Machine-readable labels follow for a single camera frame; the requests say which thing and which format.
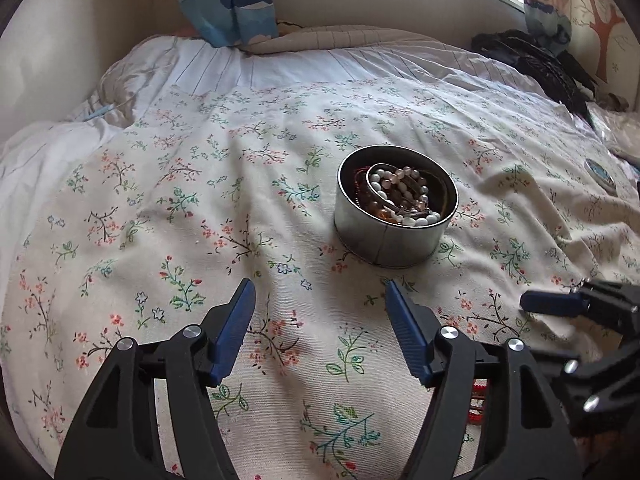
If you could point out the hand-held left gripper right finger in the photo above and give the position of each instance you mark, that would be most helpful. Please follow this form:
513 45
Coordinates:
407 330

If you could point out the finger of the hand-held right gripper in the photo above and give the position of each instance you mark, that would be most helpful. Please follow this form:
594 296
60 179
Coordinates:
600 385
550 302

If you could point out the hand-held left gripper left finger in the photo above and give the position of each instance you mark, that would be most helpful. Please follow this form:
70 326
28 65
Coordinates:
232 330

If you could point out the round metal tin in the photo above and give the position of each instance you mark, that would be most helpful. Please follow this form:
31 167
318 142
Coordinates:
390 245

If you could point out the floral printed blanket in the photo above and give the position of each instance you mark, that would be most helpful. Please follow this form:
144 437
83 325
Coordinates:
200 210

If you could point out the round tin lid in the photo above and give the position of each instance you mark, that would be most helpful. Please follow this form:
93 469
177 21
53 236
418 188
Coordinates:
600 174

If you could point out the clear plastic bag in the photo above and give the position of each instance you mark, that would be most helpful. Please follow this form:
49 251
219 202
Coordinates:
620 130

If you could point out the black garment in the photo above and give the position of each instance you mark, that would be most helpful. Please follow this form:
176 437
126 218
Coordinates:
540 65

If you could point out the blue face mask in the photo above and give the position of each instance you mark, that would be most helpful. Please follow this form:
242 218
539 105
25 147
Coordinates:
100 112

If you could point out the white striped bed sheet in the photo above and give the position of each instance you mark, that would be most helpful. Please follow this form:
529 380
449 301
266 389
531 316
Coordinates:
300 65

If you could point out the blue printed curtain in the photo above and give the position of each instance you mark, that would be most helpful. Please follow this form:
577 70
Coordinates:
547 25

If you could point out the beige quilt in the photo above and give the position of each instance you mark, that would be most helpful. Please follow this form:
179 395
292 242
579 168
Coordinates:
350 37

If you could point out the blue patterned pillow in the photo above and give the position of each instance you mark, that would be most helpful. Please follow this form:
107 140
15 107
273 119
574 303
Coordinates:
225 0

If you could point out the tree printed wall hanging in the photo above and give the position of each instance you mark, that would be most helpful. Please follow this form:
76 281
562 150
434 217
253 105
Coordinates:
610 25

